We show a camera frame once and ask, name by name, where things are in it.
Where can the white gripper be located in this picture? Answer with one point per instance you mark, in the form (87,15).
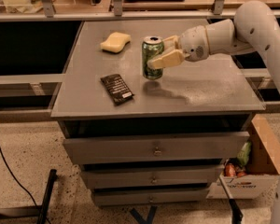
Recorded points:
(193,43)

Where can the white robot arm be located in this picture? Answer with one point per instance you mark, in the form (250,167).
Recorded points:
(253,28)

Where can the black rxbar chocolate wrapper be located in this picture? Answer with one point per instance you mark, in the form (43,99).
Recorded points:
(117,89)

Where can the yellow sponge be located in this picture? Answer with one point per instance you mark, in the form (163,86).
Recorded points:
(116,42)

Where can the grey drawer cabinet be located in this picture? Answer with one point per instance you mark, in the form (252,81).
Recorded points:
(210,96)

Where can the top grey drawer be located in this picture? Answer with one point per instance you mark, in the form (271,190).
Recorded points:
(164,147)

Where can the grey drawer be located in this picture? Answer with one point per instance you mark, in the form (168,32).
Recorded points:
(148,196)
(164,147)
(151,177)

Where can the green snack bag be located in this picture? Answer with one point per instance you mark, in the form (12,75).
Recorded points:
(243,155)

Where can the middle grey drawer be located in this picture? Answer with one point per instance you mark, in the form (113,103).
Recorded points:
(151,177)

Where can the orange snack packets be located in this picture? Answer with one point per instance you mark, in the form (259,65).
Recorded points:
(234,170)

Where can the cardboard box with snacks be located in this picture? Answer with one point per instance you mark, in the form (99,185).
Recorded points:
(263,167)

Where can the bottom grey drawer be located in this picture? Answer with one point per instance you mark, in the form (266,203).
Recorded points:
(148,196)

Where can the black stick near box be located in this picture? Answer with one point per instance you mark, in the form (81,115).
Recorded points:
(237,214)

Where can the black metal stand leg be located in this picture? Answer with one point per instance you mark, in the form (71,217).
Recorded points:
(38,211)

